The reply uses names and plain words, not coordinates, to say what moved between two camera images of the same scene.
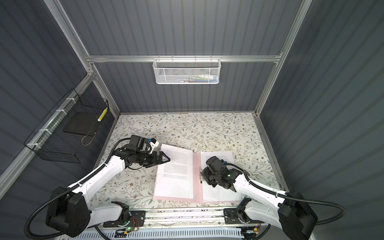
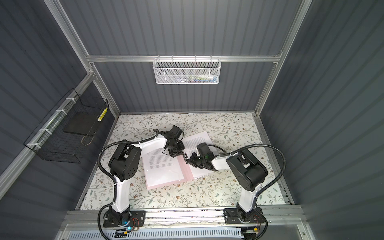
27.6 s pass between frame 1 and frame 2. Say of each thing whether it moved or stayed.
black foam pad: stayed
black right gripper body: moved
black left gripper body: moved
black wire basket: stayed
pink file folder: moved
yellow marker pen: stayed
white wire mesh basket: stayed
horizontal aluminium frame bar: stayed
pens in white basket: stayed
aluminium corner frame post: stayed
